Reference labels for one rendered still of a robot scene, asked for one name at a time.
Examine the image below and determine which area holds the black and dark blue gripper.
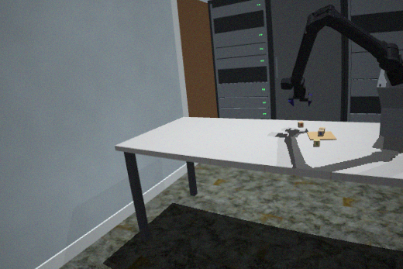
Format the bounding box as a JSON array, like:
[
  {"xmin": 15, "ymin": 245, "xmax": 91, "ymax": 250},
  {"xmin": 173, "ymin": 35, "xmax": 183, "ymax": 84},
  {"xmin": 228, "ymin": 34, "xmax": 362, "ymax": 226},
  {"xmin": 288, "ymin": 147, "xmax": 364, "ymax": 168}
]
[{"xmin": 288, "ymin": 89, "xmax": 312, "ymax": 106}]

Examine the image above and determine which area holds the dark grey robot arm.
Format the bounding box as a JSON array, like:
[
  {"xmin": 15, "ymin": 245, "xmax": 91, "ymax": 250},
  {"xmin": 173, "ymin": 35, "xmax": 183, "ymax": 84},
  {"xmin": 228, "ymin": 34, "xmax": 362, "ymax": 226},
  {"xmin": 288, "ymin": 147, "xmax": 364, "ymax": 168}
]
[{"xmin": 281, "ymin": 4, "xmax": 403, "ymax": 92}]

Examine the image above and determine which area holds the tan mat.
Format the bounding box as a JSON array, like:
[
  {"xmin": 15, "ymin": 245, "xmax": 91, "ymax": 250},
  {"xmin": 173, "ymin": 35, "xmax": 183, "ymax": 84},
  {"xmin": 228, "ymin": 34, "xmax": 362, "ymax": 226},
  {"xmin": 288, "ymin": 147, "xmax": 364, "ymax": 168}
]
[{"xmin": 307, "ymin": 132, "xmax": 336, "ymax": 140}]

